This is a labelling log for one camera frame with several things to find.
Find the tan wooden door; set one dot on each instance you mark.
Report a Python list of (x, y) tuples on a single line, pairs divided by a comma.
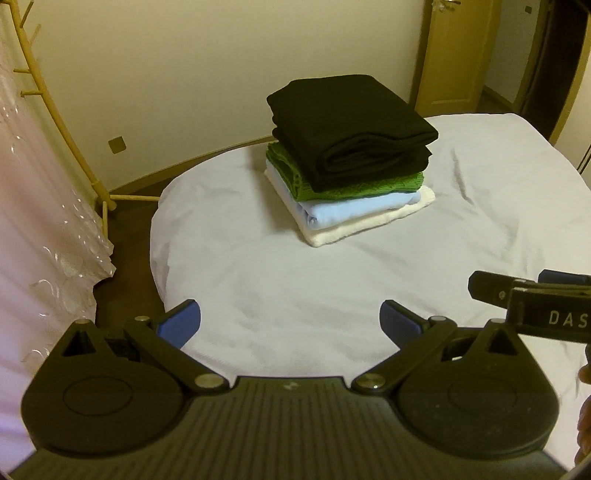
[(457, 55)]

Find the folded light blue garment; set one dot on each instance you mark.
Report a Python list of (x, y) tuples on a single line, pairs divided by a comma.
[(351, 210)]

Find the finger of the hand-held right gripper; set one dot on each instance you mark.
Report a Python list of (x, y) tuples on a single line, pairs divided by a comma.
[(545, 309), (565, 278)]

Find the person's right hand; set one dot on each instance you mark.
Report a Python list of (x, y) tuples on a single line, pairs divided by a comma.
[(585, 429)]

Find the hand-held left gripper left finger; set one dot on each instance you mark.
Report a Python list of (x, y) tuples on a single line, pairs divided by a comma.
[(178, 323)]

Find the folded white towel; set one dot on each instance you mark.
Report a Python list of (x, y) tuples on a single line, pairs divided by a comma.
[(332, 233)]

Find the wall outlet plate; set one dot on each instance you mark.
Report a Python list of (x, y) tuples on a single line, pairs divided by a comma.
[(117, 145)]

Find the white bed sheet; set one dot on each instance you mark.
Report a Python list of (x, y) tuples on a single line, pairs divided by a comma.
[(323, 286)]

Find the folded black garment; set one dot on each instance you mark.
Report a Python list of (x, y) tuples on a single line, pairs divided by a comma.
[(369, 168)]

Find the rattan coat rack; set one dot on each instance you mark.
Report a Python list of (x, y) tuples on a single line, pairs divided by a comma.
[(60, 124)]

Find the folded green knit garment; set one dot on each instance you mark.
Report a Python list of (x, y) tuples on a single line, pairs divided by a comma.
[(295, 177)]

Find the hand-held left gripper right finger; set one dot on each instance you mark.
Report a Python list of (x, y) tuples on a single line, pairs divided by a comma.
[(399, 323)]

